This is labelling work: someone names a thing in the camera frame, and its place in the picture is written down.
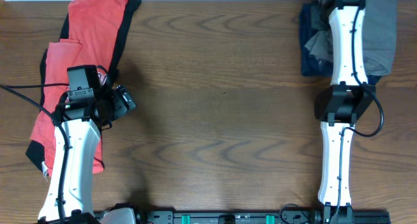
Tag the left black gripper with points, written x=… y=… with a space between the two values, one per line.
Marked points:
x=120 y=107

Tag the grey shorts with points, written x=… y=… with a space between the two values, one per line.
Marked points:
x=379 y=35

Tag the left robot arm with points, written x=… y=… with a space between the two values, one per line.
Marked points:
x=87 y=108

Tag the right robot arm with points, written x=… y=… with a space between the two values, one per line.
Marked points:
x=339 y=107

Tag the red soccer t-shirt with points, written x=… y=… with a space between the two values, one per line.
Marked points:
x=94 y=32

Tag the folded navy blue garment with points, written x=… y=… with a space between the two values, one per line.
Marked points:
x=316 y=45

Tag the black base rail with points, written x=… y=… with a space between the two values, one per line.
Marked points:
x=291 y=215

